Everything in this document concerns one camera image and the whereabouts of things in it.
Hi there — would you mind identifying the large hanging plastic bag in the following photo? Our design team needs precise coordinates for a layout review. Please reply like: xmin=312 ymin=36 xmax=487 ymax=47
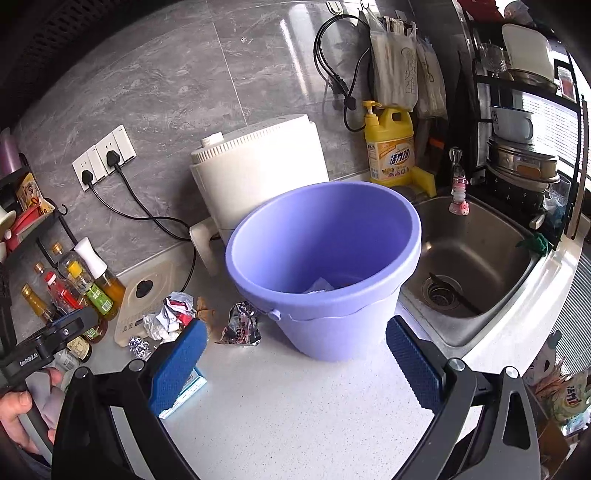
xmin=365 ymin=7 xmax=420 ymax=112

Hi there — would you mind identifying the clear bottle gold cap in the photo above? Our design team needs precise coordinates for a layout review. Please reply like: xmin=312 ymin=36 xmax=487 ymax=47
xmin=50 ymin=242 xmax=75 ymax=278

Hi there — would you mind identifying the black metal shelf rack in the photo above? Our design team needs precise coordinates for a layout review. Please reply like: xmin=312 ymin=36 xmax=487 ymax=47
xmin=0 ymin=152 xmax=79 ymax=356

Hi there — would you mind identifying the black utensil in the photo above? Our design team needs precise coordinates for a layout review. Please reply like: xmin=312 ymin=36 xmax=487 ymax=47
xmin=428 ymin=272 xmax=485 ymax=315

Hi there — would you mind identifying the person's left hand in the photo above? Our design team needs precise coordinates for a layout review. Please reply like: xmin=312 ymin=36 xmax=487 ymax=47
xmin=0 ymin=367 xmax=65 ymax=452

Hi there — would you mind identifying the silver wrapper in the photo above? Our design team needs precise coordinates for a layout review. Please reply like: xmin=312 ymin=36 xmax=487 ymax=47
xmin=215 ymin=301 xmax=262 ymax=347

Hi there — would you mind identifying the green scouring cloth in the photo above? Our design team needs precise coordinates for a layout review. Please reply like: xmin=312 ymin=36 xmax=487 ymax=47
xmin=516 ymin=232 xmax=550 ymax=256

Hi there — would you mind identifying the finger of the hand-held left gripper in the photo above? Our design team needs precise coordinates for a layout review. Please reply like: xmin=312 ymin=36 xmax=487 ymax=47
xmin=44 ymin=307 xmax=99 ymax=357

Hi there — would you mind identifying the small foil ball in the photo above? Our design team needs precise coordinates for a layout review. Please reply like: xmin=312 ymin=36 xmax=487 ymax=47
xmin=127 ymin=336 xmax=153 ymax=358

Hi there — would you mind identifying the pink plastic bottle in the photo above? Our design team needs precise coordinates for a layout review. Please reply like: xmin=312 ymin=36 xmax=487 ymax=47
xmin=0 ymin=129 xmax=23 ymax=176

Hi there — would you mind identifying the white plastic container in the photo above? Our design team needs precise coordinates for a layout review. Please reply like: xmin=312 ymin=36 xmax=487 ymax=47
xmin=501 ymin=23 xmax=555 ymax=81

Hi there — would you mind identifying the cardboard box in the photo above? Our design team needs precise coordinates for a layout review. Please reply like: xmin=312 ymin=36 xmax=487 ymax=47
xmin=531 ymin=418 xmax=571 ymax=476

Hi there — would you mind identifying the white wall socket panel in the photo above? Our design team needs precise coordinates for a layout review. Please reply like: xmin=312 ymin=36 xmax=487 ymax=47
xmin=72 ymin=124 xmax=138 ymax=192

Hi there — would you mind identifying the clear drinking glass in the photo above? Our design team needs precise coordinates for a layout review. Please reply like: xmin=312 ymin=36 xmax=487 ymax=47
xmin=480 ymin=44 xmax=509 ymax=77

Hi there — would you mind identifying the red cap sauce bottle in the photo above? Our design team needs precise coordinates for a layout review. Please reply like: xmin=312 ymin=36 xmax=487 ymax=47
xmin=42 ymin=270 xmax=109 ymax=342

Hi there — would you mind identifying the white enamel mug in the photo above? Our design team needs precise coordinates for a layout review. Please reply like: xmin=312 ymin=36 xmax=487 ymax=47
xmin=490 ymin=105 xmax=535 ymax=144

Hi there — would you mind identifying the black range hood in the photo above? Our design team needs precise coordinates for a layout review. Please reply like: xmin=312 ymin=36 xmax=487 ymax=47
xmin=0 ymin=0 xmax=139 ymax=127

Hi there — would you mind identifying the brown paper scrap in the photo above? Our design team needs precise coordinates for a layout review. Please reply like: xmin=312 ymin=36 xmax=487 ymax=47
xmin=194 ymin=296 xmax=215 ymax=333

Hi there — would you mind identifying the steel kitchen sink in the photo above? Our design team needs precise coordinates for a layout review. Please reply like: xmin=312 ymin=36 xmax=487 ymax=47
xmin=398 ymin=194 xmax=543 ymax=347

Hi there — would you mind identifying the cream air fryer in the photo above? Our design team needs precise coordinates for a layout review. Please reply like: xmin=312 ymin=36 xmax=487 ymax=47
xmin=188 ymin=113 xmax=331 ymax=278

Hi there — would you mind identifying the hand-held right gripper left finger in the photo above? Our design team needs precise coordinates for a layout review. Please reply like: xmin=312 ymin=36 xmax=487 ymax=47
xmin=51 ymin=318 xmax=208 ymax=480

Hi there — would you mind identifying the black dish rack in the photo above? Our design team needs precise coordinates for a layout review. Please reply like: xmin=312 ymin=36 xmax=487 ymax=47
xmin=455 ymin=0 xmax=587 ymax=241

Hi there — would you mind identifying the orange snack packet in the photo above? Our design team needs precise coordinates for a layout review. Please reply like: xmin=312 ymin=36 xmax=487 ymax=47
xmin=16 ymin=173 xmax=55 ymax=217

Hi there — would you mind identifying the small hanging plastic bag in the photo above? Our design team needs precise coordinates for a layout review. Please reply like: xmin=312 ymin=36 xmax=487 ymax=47
xmin=413 ymin=37 xmax=448 ymax=120

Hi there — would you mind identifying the yellow cap green label bottle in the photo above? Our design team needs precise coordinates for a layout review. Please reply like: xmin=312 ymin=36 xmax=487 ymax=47
xmin=65 ymin=261 xmax=120 ymax=321

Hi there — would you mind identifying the blue and white carton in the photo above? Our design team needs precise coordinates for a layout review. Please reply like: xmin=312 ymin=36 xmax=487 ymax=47
xmin=158 ymin=367 xmax=207 ymax=420

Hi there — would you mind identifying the steel sink strainer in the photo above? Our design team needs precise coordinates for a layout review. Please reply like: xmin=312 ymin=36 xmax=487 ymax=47
xmin=421 ymin=275 xmax=462 ymax=311

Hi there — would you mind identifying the hanging black cable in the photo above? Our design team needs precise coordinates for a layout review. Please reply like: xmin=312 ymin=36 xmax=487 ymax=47
xmin=314 ymin=14 xmax=375 ymax=132

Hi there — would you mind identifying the steel steamer pot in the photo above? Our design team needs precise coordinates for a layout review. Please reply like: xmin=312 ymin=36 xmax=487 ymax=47
xmin=486 ymin=137 xmax=560 ymax=183

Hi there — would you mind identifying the black speckled pot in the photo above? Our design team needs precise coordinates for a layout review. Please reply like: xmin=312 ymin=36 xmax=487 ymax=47
xmin=485 ymin=168 xmax=550 ymax=214

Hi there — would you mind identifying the oil sprayer bottle white top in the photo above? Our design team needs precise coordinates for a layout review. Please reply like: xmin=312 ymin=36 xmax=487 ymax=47
xmin=74 ymin=237 xmax=127 ymax=311

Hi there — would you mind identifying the white red wrapper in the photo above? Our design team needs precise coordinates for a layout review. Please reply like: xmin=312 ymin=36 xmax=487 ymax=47
xmin=142 ymin=292 xmax=197 ymax=343

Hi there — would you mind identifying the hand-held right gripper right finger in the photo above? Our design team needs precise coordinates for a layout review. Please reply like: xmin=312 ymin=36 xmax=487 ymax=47
xmin=385 ymin=316 xmax=542 ymax=480

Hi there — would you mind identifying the printed plastic bag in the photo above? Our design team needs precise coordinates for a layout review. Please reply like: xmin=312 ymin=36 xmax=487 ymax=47
xmin=524 ymin=330 xmax=591 ymax=435

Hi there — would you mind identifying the black plug and cable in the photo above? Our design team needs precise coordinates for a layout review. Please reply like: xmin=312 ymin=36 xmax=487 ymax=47
xmin=105 ymin=150 xmax=198 ymax=294
xmin=81 ymin=168 xmax=192 ymax=241

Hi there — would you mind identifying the yellow detergent pump bottle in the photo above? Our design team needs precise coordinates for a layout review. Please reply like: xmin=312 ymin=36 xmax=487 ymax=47
xmin=361 ymin=100 xmax=415 ymax=188

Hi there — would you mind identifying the purple plastic bucket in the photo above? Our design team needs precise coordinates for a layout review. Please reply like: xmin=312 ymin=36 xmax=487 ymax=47
xmin=225 ymin=181 xmax=422 ymax=363

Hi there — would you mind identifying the dark sauce bottle gold cap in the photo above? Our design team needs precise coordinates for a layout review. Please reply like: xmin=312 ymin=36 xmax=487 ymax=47
xmin=21 ymin=284 xmax=93 ymax=363

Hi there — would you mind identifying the yellow sponge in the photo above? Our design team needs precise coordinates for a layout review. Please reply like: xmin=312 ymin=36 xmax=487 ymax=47
xmin=411 ymin=165 xmax=437 ymax=197

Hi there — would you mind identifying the white paper scrap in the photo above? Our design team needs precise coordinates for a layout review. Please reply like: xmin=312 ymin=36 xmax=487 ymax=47
xmin=302 ymin=276 xmax=338 ymax=294

